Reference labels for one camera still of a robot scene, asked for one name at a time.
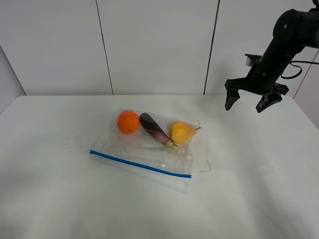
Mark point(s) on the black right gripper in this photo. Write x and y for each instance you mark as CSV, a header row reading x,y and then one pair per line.
x,y
260,80

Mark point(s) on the clear zip bag blue seal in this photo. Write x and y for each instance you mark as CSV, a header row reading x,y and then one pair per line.
x,y
142,155

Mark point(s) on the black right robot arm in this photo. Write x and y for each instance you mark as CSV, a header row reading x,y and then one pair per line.
x,y
293,31

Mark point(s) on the yellow pear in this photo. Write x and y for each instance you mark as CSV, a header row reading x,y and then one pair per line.
x,y
181,132

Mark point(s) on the purple eggplant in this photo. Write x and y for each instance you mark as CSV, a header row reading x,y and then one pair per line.
x,y
155,131

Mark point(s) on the orange fruit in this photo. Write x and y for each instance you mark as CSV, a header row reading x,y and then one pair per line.
x,y
128,122

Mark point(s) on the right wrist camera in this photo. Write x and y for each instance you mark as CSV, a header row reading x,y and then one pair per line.
x,y
252,59

